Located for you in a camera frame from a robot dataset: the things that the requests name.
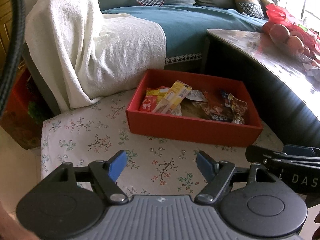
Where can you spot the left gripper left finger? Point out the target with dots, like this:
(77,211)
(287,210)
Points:
(104,177)

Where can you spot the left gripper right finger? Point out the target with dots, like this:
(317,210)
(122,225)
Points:
(218,176)

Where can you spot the dark red snack packet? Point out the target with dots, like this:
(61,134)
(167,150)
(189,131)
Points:
(213,109)

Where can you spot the silver foil snack packet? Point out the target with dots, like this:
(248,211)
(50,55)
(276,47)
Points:
(196,96)

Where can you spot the orange snack packet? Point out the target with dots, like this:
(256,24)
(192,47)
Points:
(152,98)

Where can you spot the yellow bread snack packet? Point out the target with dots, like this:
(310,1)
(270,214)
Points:
(172,98)

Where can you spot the brown silver snack wrapper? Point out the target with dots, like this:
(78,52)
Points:
(237,106)

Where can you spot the grey coffee table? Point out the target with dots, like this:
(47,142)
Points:
(286,98)

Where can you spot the red cardboard box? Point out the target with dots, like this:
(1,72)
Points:
(187,128)

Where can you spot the white towel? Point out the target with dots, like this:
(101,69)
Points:
(84,55)

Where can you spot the teal sofa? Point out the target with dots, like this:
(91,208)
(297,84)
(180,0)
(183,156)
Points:
(185,23)

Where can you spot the red plastic bag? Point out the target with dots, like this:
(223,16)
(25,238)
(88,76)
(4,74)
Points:
(279,15)

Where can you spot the patterned throw pillow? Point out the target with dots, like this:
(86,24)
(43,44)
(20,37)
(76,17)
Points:
(250,8)

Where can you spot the wooden cabinet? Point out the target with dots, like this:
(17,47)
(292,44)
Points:
(5,29)

